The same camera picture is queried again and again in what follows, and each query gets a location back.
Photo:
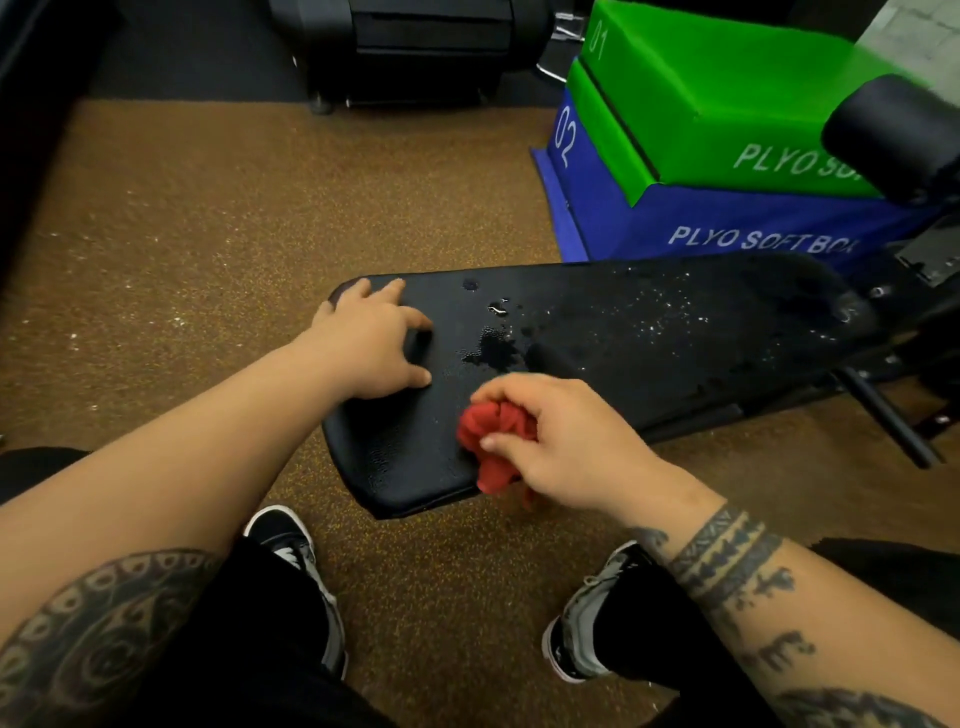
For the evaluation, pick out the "person's right hand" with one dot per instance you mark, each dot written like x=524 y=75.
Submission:
x=585 y=450

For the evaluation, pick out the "person's left hand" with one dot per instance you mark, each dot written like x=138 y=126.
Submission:
x=367 y=345

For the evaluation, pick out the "person's right thumb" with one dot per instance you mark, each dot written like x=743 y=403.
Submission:
x=506 y=444

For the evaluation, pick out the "person's left thumb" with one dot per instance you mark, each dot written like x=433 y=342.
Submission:
x=416 y=376

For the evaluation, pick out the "person's left middle finger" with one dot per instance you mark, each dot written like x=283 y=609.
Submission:
x=390 y=288

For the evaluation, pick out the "person's left little finger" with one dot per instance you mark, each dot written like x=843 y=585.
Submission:
x=323 y=308

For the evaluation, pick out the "red cloth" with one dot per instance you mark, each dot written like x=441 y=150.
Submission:
x=487 y=427

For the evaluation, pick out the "person's left forearm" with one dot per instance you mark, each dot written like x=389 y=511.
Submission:
x=165 y=480

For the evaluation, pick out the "person's right forearm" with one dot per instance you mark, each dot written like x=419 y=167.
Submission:
x=757 y=592

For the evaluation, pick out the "black bench pad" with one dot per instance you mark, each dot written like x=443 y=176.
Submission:
x=622 y=337

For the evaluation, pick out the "black and white right shoe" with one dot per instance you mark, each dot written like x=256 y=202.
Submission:
x=585 y=607

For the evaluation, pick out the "black and white shoe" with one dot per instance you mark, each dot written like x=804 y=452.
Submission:
x=289 y=536
x=585 y=607

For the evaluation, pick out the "black and white left shoe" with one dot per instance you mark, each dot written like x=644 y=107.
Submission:
x=289 y=536

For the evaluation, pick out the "black gym machine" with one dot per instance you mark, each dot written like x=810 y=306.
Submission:
x=420 y=45

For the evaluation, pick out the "blue soft plyo box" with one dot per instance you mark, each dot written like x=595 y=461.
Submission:
x=645 y=217

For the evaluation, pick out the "black trousers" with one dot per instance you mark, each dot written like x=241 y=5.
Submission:
x=247 y=660

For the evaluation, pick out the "black equipment edge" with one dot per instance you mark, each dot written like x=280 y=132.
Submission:
x=37 y=97

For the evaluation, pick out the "green soft plyo box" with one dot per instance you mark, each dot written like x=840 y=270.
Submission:
x=712 y=90

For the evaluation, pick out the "black foam roller pad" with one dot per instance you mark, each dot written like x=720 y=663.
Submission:
x=892 y=135

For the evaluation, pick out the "black metal bench frame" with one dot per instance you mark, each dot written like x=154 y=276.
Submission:
x=892 y=360

